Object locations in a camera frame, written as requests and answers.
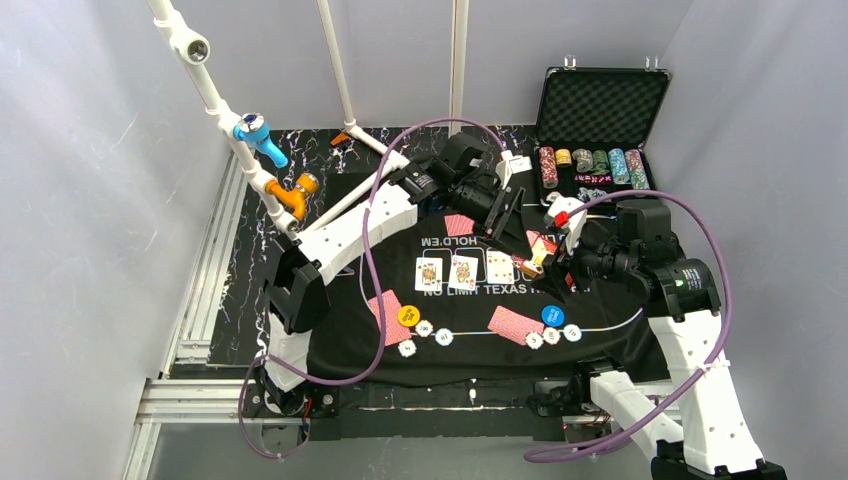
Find blue small blind button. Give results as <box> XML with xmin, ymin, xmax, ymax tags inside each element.
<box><xmin>540</xmin><ymin>305</ymin><xmax>565</xmax><ymax>328</ymax></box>

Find yellow big blind button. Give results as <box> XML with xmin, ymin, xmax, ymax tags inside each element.
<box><xmin>397</xmin><ymin>305</ymin><xmax>421</xmax><ymax>328</ymax></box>

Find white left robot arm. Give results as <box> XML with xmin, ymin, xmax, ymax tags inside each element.
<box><xmin>263</xmin><ymin>133</ymin><xmax>532</xmax><ymax>393</ymax></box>

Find light blue chip stack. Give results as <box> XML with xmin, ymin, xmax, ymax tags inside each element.
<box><xmin>607</xmin><ymin>148</ymin><xmax>630</xmax><ymax>185</ymax></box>

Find blue white loose chips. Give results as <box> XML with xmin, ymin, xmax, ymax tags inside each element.
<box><xmin>577</xmin><ymin>187</ymin><xmax>607</xmax><ymax>203</ymax></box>

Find pink poker chip stack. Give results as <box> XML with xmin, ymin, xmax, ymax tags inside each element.
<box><xmin>624</xmin><ymin>149</ymin><xmax>650</xmax><ymax>190</ymax></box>

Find light blue chip row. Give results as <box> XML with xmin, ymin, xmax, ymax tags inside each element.
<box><xmin>434</xmin><ymin>328</ymin><xmax>454</xmax><ymax>347</ymax></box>
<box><xmin>562</xmin><ymin>324</ymin><xmax>583</xmax><ymax>343</ymax></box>

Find red poker chip stack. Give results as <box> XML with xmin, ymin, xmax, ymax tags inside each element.
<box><xmin>538</xmin><ymin>146</ymin><xmax>559</xmax><ymax>189</ymax></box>

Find black poker chip case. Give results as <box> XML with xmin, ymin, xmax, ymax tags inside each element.
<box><xmin>531</xmin><ymin>66</ymin><xmax>671</xmax><ymax>206</ymax></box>

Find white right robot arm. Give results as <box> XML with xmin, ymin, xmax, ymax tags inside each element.
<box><xmin>549</xmin><ymin>191</ymin><xmax>786</xmax><ymax>479</ymax></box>

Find blue plastic faucet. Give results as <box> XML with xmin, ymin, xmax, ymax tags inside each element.
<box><xmin>232</xmin><ymin>113</ymin><xmax>289</xmax><ymax>168</ymax></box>

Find grey poker chip stack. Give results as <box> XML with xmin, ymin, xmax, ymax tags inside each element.
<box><xmin>572</xmin><ymin>149</ymin><xmax>594</xmax><ymax>173</ymax></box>

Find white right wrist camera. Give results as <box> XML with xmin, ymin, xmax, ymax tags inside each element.
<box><xmin>544</xmin><ymin>192</ymin><xmax>587</xmax><ymax>256</ymax></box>

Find yellow poker chip stack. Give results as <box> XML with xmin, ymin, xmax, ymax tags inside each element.
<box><xmin>554</xmin><ymin>148</ymin><xmax>573</xmax><ymax>168</ymax></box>

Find queen of hearts card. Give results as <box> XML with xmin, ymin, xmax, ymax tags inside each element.
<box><xmin>448</xmin><ymin>255</ymin><xmax>479</xmax><ymax>292</ymax></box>

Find orange plastic faucet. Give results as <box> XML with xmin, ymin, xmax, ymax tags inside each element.
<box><xmin>264</xmin><ymin>172</ymin><xmax>319</xmax><ymax>221</ymax></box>

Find green poker chip stack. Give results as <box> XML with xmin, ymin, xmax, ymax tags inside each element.
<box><xmin>591</xmin><ymin>149</ymin><xmax>610</xmax><ymax>175</ymax></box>

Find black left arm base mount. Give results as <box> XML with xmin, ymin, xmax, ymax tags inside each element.
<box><xmin>236</xmin><ymin>375</ymin><xmax>341</xmax><ymax>462</ymax></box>

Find red card player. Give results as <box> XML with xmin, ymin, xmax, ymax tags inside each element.
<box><xmin>487</xmin><ymin>306</ymin><xmax>545</xmax><ymax>347</ymax></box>
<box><xmin>381</xmin><ymin>290</ymin><xmax>412</xmax><ymax>347</ymax></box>

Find red card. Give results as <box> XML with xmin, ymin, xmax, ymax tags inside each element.
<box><xmin>444</xmin><ymin>214</ymin><xmax>474</xmax><ymax>237</ymax></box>

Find white chip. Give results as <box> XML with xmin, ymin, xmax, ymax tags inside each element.
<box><xmin>414</xmin><ymin>320</ymin><xmax>434</xmax><ymax>338</ymax></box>
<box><xmin>542</xmin><ymin>327</ymin><xmax>562</xmax><ymax>345</ymax></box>
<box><xmin>525</xmin><ymin>332</ymin><xmax>544</xmax><ymax>350</ymax></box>

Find black poker table mat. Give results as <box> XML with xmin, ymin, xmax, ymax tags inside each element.
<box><xmin>298</xmin><ymin>169</ymin><xmax>690</xmax><ymax>388</ymax></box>

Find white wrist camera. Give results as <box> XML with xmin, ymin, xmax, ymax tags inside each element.
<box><xmin>544</xmin><ymin>192</ymin><xmax>587</xmax><ymax>256</ymax></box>
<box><xmin>495</xmin><ymin>150</ymin><xmax>532</xmax><ymax>190</ymax></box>

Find jack of clubs card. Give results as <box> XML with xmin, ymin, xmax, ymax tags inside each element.
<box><xmin>414</xmin><ymin>257</ymin><xmax>443</xmax><ymax>292</ymax></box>

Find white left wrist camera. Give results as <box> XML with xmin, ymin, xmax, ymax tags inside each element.
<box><xmin>495</xmin><ymin>150</ymin><xmax>532</xmax><ymax>190</ymax></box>

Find playing card deck box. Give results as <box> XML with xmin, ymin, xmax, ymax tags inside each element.
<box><xmin>518</xmin><ymin>238</ymin><xmax>557</xmax><ymax>278</ymax></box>

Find white PVC pipe frame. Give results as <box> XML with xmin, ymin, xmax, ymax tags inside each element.
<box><xmin>145</xmin><ymin>0</ymin><xmax>470</xmax><ymax>236</ymax></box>

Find aluminium frame rail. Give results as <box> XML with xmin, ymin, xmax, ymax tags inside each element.
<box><xmin>122</xmin><ymin>155</ymin><xmax>753</xmax><ymax>480</ymax></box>

